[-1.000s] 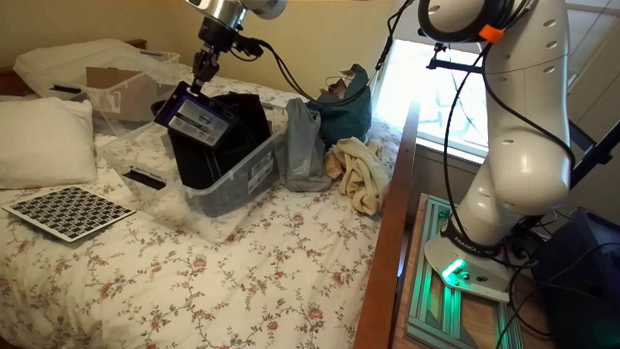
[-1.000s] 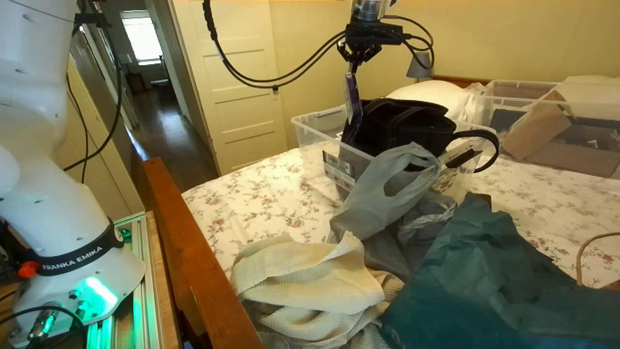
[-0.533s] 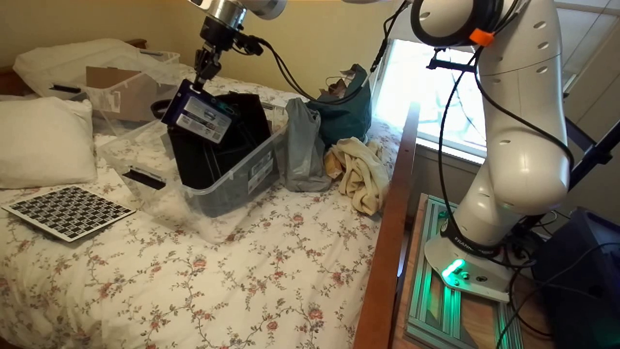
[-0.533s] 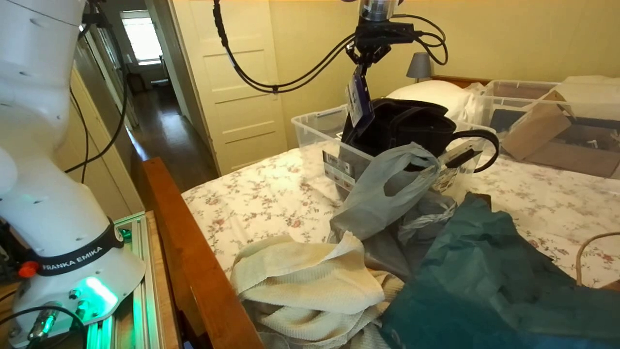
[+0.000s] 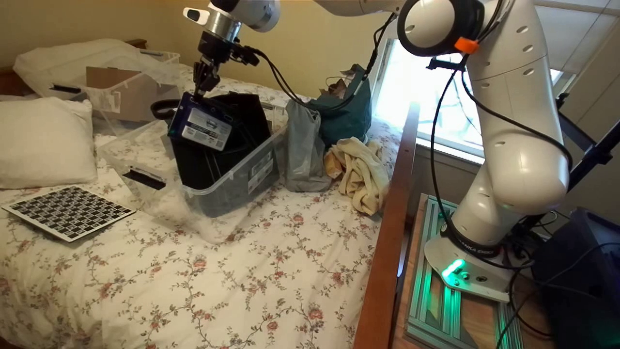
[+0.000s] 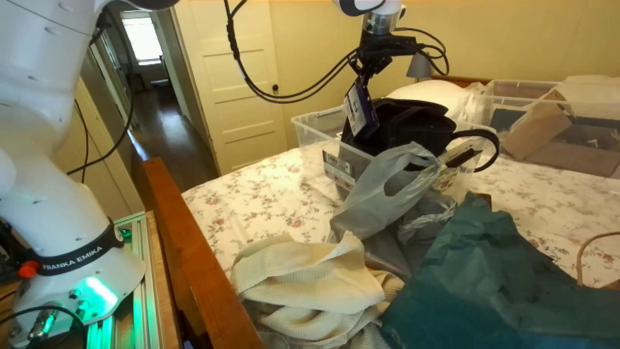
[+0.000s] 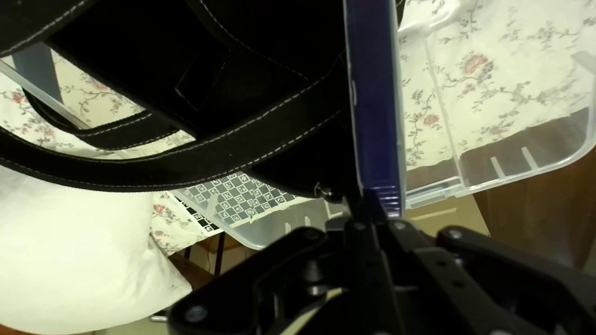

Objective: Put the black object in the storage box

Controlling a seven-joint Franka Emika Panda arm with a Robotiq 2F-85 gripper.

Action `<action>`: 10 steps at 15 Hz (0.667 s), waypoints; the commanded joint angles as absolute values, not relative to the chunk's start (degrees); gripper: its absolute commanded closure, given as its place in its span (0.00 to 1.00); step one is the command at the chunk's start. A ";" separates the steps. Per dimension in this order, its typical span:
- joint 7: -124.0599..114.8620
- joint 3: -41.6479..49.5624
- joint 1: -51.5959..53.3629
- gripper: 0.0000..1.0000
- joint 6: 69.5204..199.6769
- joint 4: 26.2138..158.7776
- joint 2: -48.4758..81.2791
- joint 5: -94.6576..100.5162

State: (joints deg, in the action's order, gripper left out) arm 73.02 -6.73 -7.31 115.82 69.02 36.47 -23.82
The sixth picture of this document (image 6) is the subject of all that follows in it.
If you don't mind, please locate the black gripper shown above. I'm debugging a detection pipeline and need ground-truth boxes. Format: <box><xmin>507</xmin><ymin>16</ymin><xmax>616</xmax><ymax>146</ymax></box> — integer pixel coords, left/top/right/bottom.
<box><xmin>354</xmin><ymin>51</ymin><xmax>393</xmax><ymax>86</ymax></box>

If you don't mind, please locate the clear plastic storage box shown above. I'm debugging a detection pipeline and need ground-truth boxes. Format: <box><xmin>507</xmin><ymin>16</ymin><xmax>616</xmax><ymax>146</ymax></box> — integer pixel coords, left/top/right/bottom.
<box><xmin>289</xmin><ymin>104</ymin><xmax>500</xmax><ymax>195</ymax></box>

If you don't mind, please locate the brown cardboard box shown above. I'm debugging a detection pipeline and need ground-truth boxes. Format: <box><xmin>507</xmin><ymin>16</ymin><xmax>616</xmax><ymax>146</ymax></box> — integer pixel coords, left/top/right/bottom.
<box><xmin>502</xmin><ymin>98</ymin><xmax>573</xmax><ymax>162</ymax></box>

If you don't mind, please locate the grey table lamp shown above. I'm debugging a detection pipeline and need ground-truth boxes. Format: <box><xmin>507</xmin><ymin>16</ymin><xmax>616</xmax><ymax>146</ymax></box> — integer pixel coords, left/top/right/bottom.
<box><xmin>405</xmin><ymin>51</ymin><xmax>436</xmax><ymax>82</ymax></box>

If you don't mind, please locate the black leather handbag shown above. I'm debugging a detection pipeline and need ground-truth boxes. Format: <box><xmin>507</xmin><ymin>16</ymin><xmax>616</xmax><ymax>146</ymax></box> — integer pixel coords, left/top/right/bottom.
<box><xmin>339</xmin><ymin>96</ymin><xmax>502</xmax><ymax>174</ymax></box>

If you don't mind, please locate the white pillow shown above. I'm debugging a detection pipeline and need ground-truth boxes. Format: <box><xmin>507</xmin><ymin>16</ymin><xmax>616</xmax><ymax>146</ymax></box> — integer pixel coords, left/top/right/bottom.
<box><xmin>385</xmin><ymin>77</ymin><xmax>484</xmax><ymax>123</ymax></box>

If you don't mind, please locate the wooden headboard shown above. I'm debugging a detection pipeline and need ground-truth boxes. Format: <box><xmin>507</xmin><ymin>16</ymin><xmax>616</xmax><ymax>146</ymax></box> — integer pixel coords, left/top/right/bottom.
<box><xmin>430</xmin><ymin>73</ymin><xmax>492</xmax><ymax>88</ymax></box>

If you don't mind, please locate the grey plastic bag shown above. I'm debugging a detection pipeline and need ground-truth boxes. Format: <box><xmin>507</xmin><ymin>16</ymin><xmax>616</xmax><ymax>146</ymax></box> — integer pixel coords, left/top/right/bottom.
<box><xmin>327</xmin><ymin>141</ymin><xmax>447</xmax><ymax>243</ymax></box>

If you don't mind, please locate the floral bed sheet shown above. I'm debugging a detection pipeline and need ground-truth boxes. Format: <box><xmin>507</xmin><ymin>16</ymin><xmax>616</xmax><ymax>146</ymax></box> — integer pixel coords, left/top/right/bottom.
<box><xmin>180</xmin><ymin>143</ymin><xmax>620</xmax><ymax>288</ymax></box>

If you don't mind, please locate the cream knit towel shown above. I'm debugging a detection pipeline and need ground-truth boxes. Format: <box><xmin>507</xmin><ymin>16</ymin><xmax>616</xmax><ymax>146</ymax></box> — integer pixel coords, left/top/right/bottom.
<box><xmin>228</xmin><ymin>228</ymin><xmax>405</xmax><ymax>349</ymax></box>

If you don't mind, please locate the pale cardboard sheet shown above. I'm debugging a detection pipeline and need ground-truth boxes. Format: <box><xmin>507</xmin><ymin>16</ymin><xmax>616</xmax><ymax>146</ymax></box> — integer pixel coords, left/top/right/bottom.
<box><xmin>556</xmin><ymin>73</ymin><xmax>620</xmax><ymax>121</ymax></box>

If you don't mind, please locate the bright hallway window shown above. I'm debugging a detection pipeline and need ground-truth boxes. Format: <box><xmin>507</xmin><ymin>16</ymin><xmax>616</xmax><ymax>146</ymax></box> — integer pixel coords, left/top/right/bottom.
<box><xmin>120</xmin><ymin>7</ymin><xmax>165</xmax><ymax>65</ymax></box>

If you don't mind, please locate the teal cloth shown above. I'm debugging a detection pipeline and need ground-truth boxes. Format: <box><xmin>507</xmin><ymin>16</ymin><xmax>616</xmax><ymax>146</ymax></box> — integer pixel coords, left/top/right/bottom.
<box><xmin>380</xmin><ymin>191</ymin><xmax>620</xmax><ymax>349</ymax></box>

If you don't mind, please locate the wooden bed footboard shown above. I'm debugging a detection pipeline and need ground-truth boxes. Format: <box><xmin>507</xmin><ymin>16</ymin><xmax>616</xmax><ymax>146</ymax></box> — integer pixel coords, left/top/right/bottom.
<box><xmin>132</xmin><ymin>154</ymin><xmax>267</xmax><ymax>349</ymax></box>

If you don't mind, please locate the black looped wrist cable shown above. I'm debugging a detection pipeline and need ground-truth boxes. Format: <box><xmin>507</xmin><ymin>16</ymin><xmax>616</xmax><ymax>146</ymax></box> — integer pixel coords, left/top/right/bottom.
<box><xmin>393</xmin><ymin>24</ymin><xmax>451</xmax><ymax>77</ymax></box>

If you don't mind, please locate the long black arm cable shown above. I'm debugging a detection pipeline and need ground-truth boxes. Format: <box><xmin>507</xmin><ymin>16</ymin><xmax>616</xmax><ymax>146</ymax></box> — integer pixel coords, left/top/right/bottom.
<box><xmin>221</xmin><ymin>0</ymin><xmax>364</xmax><ymax>106</ymax></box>

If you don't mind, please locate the tan cable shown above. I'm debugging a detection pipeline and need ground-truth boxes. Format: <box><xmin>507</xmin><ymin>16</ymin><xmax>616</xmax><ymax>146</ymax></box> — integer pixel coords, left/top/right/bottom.
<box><xmin>573</xmin><ymin>230</ymin><xmax>620</xmax><ymax>286</ymax></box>

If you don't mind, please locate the thin black hanging cable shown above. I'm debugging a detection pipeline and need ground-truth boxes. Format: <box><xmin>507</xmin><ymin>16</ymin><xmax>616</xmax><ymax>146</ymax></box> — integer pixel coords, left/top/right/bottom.
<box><xmin>66</xmin><ymin>94</ymin><xmax>139</xmax><ymax>183</ymax></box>

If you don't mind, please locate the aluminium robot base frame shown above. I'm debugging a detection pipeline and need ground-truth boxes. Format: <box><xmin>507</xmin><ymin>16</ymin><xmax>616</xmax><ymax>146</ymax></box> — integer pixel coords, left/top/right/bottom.
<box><xmin>83</xmin><ymin>210</ymin><xmax>182</xmax><ymax>349</ymax></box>

